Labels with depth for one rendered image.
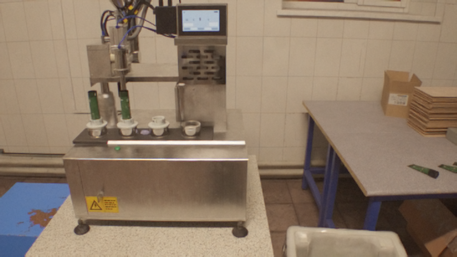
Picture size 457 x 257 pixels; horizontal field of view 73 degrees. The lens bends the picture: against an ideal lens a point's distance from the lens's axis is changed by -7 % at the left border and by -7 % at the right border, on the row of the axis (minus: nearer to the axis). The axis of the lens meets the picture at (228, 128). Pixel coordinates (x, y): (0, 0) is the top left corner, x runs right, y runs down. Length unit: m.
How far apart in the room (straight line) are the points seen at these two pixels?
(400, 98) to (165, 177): 1.76
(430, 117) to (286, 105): 1.10
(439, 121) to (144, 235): 1.74
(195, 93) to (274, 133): 1.68
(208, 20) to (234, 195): 0.57
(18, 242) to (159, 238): 0.70
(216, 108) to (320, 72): 1.63
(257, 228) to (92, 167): 0.58
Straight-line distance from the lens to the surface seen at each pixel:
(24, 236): 1.60
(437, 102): 2.16
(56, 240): 1.25
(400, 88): 2.40
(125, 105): 1.16
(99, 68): 1.26
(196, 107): 1.19
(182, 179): 1.06
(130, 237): 1.18
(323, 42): 2.67
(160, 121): 1.14
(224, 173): 1.04
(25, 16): 2.98
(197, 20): 1.13
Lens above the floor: 1.48
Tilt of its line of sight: 22 degrees down
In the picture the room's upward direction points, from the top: straight up
